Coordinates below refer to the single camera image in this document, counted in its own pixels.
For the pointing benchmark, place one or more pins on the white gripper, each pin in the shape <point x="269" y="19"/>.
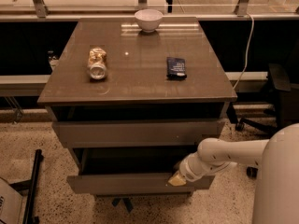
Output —
<point x="188" y="171"/>

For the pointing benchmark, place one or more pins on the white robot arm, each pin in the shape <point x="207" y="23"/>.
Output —
<point x="276" y="199"/>

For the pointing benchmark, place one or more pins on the grey top drawer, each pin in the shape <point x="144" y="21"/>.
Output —
<point x="135" y="134"/>

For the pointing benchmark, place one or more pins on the grey drawer cabinet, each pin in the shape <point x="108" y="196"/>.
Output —
<point x="136" y="88"/>

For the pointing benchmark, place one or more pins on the dark blue snack packet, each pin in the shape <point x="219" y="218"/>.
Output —
<point x="176" y="68"/>

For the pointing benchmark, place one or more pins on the black office chair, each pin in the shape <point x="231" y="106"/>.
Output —
<point x="282" y="92"/>

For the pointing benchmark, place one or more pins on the black metal stand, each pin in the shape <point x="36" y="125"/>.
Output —
<point x="30" y="185"/>

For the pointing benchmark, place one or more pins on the crushed metal can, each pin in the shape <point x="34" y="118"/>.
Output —
<point x="97" y="63"/>

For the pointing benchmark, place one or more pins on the white ceramic bowl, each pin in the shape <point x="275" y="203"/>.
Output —
<point x="148" y="20"/>

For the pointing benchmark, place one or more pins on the white box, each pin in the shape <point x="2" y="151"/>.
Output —
<point x="10" y="204"/>

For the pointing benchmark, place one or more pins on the small clear bottle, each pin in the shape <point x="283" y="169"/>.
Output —
<point x="53" y="59"/>

